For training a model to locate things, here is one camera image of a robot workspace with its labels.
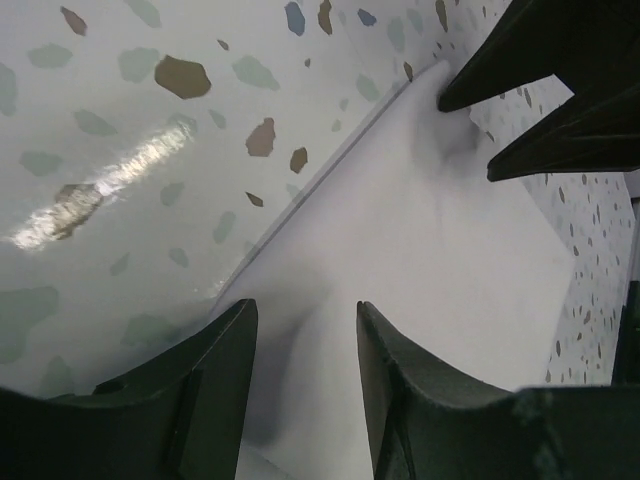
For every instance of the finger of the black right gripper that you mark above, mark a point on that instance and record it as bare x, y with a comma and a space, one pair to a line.
579, 42
593, 132

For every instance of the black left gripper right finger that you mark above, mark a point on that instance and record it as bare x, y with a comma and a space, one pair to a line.
426, 419

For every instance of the white t shirt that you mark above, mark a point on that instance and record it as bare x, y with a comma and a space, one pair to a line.
470, 270

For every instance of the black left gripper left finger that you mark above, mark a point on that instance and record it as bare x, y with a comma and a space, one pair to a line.
180, 415

